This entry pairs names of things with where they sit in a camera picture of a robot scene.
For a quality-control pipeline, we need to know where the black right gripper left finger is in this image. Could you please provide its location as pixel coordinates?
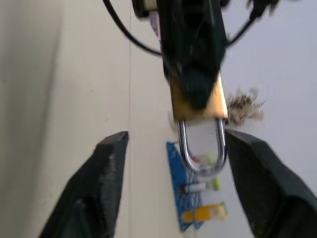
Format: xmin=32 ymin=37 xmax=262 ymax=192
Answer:
xmin=38 ymin=131 xmax=130 ymax=238

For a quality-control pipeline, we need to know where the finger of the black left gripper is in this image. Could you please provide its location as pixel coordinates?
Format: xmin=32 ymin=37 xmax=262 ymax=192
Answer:
xmin=181 ymin=66 xmax=214 ymax=110

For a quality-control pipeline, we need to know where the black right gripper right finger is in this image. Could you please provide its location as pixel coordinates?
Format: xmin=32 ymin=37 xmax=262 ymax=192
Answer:
xmin=225 ymin=129 xmax=317 ymax=238

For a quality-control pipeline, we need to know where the brass padlock with steel shackle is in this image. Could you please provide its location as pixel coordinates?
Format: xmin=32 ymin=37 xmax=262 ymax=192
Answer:
xmin=169 ymin=71 xmax=229 ymax=177

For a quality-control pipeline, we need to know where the brown speckled fuzzy object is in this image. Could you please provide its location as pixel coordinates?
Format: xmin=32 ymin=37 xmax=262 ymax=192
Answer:
xmin=225 ymin=87 xmax=265 ymax=125

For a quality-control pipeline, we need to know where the orange juice bottle green cap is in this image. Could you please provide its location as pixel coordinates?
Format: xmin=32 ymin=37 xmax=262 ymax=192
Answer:
xmin=180 ymin=201 xmax=229 ymax=223

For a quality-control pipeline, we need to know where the red label bottle green cap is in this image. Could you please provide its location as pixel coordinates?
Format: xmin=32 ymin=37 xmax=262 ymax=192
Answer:
xmin=190 ymin=153 xmax=216 ymax=170

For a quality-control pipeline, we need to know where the white label bottle green cap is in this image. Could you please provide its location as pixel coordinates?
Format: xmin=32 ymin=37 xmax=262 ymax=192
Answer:
xmin=179 ymin=175 xmax=222 ymax=193

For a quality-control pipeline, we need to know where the blue plastic crate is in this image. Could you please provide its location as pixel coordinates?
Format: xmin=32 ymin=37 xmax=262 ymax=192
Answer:
xmin=165 ymin=141 xmax=207 ymax=231

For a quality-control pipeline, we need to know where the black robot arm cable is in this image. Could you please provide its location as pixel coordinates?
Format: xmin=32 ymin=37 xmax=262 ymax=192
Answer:
xmin=102 ymin=0 xmax=163 ymax=56
xmin=225 ymin=6 xmax=261 ymax=48

